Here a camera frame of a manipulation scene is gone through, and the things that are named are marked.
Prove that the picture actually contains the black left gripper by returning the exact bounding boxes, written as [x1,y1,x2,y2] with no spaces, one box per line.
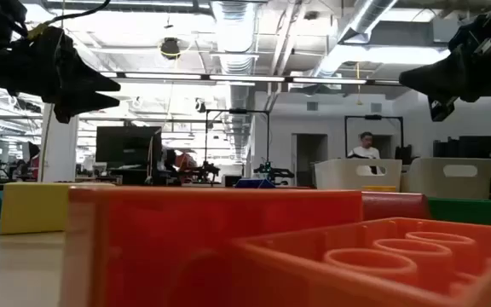
[0,26,122,125]

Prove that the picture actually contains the beige plastic bin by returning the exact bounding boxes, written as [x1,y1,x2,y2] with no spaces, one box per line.
[400,157,491,200]

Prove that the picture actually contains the yellow toy brick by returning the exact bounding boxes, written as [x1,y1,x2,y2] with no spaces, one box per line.
[361,184,398,194]
[0,182,117,235]

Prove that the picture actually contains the green toy brick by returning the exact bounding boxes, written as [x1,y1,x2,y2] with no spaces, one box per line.
[426,196,491,227]

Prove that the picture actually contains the white plastic bin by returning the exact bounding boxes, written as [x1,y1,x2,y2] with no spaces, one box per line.
[313,158,403,192]

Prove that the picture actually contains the white pillar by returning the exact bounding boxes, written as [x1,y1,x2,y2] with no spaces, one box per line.
[39,103,80,183]

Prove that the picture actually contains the black equipment stack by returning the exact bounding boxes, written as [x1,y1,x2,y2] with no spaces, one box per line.
[431,135,491,159]

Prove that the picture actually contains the black monitor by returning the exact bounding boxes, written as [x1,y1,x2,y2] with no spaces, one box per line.
[95,125,164,185]

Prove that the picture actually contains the black and red chair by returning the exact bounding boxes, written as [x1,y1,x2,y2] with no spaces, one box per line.
[20,141,42,181]

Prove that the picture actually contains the person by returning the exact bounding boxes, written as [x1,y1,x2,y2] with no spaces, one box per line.
[346,131,382,175]

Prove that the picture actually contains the black round ceiling fixture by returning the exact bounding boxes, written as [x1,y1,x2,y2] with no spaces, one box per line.
[159,37,182,61]

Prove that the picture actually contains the red toy brick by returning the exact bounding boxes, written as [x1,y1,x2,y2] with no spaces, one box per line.
[361,191,432,222]

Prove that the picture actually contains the red background item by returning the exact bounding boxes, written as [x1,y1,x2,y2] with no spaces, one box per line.
[173,149,199,184]

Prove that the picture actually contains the long ceiling light bar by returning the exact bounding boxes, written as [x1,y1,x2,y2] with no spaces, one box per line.
[100,71,402,85]

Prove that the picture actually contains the orange toy brick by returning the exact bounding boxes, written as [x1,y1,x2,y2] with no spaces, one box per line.
[60,183,364,307]
[223,216,491,307]

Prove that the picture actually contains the black gantry frame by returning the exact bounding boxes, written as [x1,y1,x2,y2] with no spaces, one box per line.
[204,107,271,174]
[344,113,405,159]

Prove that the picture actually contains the yellow cable tag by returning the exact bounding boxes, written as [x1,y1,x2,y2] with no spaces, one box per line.
[26,23,49,40]

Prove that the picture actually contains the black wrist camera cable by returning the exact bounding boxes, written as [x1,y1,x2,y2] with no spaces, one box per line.
[44,0,113,27]

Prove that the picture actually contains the short yellow hanging cord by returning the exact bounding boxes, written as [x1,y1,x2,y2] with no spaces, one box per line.
[355,61,364,107]

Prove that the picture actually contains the smooth silver ventilation duct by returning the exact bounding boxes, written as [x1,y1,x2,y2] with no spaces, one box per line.
[311,0,400,78]

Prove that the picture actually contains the ribbed silver ventilation duct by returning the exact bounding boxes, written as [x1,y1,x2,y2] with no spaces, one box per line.
[209,0,260,165]

